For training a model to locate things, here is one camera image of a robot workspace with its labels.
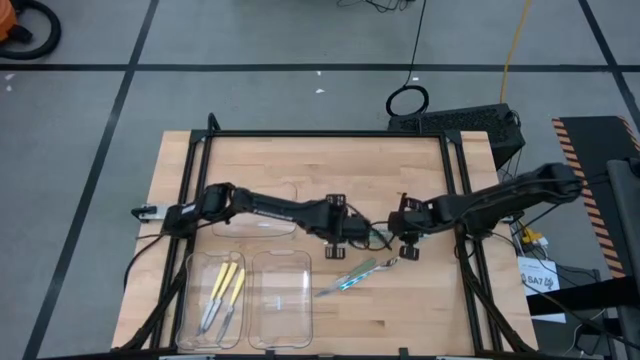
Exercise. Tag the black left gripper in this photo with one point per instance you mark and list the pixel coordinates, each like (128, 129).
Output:
(345, 227)

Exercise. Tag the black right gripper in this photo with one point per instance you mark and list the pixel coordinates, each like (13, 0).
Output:
(410, 222)

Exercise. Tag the teal-patterned spoon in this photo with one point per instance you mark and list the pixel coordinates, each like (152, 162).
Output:
(350, 283)

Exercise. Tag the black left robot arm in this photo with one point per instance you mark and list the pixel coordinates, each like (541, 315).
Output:
(270, 210)

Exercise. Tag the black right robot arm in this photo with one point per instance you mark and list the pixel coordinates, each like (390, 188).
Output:
(500, 200)

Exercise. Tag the clear plastic tray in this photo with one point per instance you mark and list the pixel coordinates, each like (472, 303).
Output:
(280, 280)
(240, 230)
(190, 280)

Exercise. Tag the white paper sign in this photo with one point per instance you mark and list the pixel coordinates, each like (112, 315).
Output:
(537, 270)

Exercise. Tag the black hazard-striped platform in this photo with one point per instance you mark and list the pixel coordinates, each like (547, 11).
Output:
(595, 145)

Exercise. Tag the dark grey stand beam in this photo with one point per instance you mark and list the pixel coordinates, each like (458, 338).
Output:
(627, 225)

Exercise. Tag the orange vacuum cleaner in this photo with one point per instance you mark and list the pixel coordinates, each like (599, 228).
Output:
(6, 22)

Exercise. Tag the black table frame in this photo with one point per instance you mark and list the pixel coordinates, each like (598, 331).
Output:
(325, 133)

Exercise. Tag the silver mounting bracket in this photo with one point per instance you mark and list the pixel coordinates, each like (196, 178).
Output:
(152, 211)

